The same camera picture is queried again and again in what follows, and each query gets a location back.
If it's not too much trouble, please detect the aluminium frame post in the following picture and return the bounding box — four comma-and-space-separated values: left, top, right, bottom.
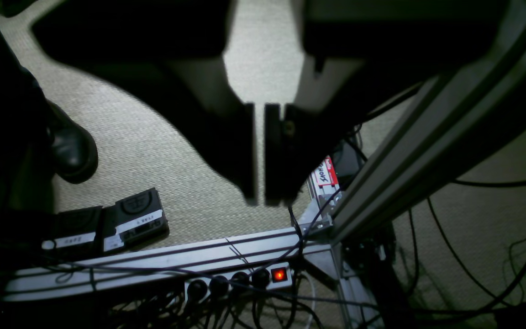
329, 0, 526, 243

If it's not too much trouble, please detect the aluminium frame rail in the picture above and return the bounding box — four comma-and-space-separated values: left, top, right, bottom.
2, 228, 300, 302

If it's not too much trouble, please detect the black foot pedal left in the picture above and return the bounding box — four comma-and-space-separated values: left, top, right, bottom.
41, 206, 103, 261

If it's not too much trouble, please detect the white power strip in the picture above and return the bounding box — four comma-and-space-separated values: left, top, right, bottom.
183, 262, 295, 304

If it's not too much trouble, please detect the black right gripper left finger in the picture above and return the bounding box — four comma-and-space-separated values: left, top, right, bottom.
32, 0, 257, 205

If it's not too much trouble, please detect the black shoe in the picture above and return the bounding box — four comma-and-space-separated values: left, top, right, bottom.
43, 99, 99, 185

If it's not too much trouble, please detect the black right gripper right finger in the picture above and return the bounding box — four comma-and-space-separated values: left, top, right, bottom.
264, 0, 507, 206

